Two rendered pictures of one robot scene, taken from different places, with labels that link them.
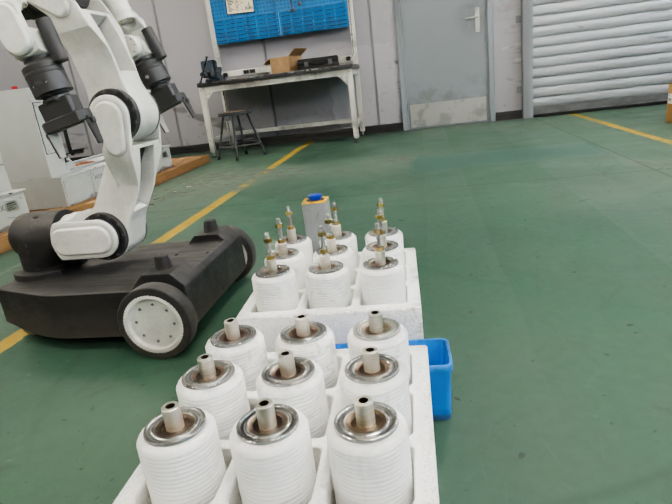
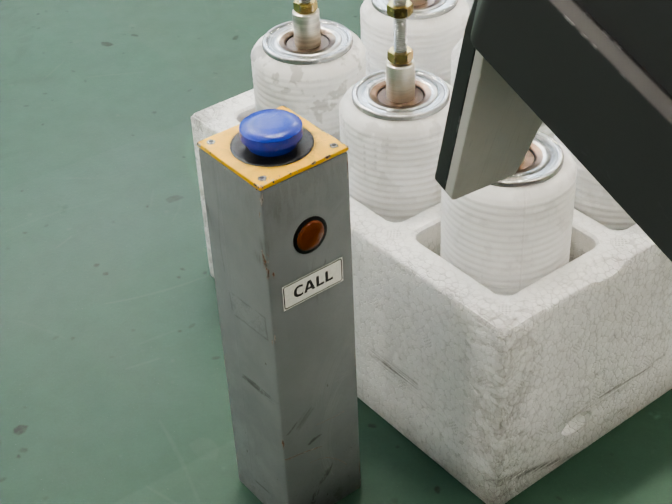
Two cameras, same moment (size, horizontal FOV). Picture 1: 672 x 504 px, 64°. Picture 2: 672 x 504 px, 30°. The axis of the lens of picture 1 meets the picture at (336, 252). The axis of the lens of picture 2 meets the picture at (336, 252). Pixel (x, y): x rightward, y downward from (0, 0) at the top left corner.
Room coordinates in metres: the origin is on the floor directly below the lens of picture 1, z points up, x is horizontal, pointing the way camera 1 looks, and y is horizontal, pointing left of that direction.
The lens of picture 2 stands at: (1.95, 0.55, 0.74)
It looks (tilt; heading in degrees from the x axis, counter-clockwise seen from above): 37 degrees down; 225
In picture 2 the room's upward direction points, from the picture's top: 3 degrees counter-clockwise
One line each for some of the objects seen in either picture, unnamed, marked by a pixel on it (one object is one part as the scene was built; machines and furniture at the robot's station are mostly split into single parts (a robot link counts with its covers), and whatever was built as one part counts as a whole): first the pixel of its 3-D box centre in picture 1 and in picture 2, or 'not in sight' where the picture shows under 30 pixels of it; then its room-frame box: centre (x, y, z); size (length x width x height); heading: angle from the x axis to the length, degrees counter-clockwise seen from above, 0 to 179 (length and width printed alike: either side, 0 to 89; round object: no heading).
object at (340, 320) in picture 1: (340, 312); (502, 208); (1.20, 0.01, 0.09); 0.39 x 0.39 x 0.18; 82
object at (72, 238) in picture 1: (101, 231); not in sight; (1.58, 0.70, 0.28); 0.21 x 0.20 x 0.13; 79
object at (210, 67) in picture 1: (210, 70); not in sight; (5.73, 1.03, 0.87); 0.41 x 0.17 x 0.25; 169
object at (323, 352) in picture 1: (311, 382); not in sight; (0.78, 0.07, 0.16); 0.10 x 0.10 x 0.18
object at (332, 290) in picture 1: (331, 306); not in sight; (1.08, 0.03, 0.16); 0.10 x 0.10 x 0.18
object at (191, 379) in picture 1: (208, 375); not in sight; (0.68, 0.20, 0.25); 0.08 x 0.08 x 0.01
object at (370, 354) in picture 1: (371, 360); not in sight; (0.65, -0.03, 0.26); 0.02 x 0.02 x 0.03
